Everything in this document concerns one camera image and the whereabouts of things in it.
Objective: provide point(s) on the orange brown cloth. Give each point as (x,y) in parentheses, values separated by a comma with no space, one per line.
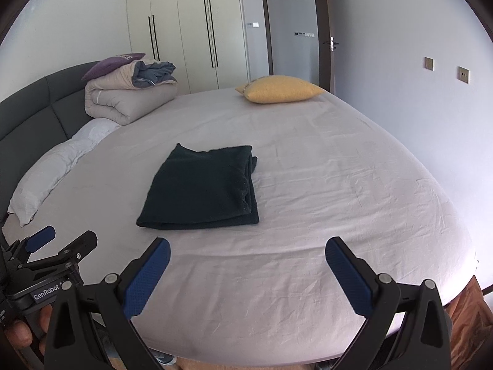
(473,323)

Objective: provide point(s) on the brown door frame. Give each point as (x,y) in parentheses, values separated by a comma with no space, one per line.
(265,27)

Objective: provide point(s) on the person's left hand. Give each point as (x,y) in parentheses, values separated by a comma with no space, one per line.
(19,333)

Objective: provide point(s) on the blue grey blanket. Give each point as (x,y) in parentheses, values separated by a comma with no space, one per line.
(154,73)

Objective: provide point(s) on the grey padded headboard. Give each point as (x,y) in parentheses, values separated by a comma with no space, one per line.
(30,108)

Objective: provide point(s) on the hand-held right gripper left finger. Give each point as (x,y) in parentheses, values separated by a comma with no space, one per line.
(148,277)

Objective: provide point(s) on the yellow pillow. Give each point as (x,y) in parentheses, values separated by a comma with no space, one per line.
(277,88)

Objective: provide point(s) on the brown door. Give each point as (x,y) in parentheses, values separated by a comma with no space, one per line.
(325,15)

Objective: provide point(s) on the purple pillow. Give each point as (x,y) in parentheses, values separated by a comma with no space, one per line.
(108,65)

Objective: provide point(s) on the bed with pale sheet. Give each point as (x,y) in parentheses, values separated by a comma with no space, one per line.
(308,200)

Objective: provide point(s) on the brass wall socket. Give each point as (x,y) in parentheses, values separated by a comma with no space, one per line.
(429,64)
(463,74)

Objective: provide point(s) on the folded beige comforter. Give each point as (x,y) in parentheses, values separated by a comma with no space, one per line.
(115,104)

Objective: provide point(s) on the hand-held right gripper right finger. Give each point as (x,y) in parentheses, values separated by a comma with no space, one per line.
(346,277)

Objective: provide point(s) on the dark green garment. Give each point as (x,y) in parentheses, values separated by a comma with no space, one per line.
(200,189)

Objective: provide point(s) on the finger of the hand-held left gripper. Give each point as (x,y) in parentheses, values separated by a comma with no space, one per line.
(77,248)
(42,235)

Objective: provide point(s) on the cream wardrobe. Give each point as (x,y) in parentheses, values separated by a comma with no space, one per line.
(192,46)

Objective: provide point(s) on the white pillow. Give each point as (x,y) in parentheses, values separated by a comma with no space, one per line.
(50,165)

